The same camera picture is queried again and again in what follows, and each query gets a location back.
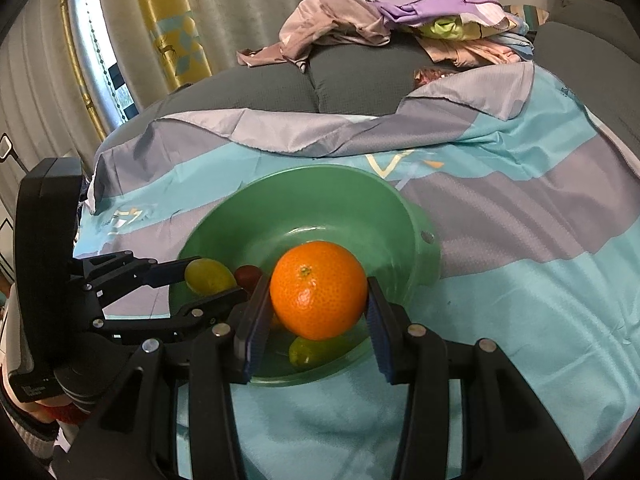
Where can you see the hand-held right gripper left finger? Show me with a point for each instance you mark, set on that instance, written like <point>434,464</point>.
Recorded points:
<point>252,340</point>

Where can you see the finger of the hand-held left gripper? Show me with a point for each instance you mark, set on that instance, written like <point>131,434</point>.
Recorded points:
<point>210,307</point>
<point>167,272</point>

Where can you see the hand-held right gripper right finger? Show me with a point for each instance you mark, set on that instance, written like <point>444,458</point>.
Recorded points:
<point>382,340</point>

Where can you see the yellow-green tomato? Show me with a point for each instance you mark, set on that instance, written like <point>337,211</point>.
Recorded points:
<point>210,276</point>

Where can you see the green lime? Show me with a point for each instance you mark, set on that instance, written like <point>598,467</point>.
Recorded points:
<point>317,351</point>

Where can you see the orange tangerine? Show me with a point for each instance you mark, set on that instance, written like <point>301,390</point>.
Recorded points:
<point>320,292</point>

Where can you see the green plastic bowl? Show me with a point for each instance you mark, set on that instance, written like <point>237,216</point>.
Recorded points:
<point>350,210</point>

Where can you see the person's left forearm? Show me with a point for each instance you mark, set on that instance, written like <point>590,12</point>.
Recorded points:
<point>25,425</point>

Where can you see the red cherry tomato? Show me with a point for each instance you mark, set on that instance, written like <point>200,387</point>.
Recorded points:
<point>248,275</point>

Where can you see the black stick vacuum cleaner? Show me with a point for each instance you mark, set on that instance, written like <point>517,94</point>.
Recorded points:
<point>6,147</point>

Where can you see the blue and grey striped blanket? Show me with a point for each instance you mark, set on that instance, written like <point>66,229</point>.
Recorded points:
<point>525,270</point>

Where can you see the grey pleated curtain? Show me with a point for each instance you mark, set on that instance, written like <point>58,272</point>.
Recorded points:
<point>35,75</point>

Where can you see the window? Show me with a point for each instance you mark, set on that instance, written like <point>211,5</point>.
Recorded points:
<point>97,50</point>

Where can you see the yellow patterned curtain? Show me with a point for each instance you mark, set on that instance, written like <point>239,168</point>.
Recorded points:
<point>175,25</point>

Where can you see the grey sofa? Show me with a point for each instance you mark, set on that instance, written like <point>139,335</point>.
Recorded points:
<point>350,75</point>

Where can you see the red patterned cloth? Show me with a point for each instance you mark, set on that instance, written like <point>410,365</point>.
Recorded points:
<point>429,76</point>

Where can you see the pink satin garment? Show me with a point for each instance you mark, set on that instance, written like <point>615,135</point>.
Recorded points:
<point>325,15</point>

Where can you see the peach printed cloth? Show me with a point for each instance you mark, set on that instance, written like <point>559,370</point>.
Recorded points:
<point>485,47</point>

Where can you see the yellow-green cloth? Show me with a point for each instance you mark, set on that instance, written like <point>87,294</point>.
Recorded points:
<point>442,29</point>

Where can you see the purple cloth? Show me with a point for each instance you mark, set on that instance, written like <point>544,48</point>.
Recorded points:
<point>440,2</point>

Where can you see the striped pillow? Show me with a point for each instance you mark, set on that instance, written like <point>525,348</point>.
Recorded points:
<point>527,15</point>

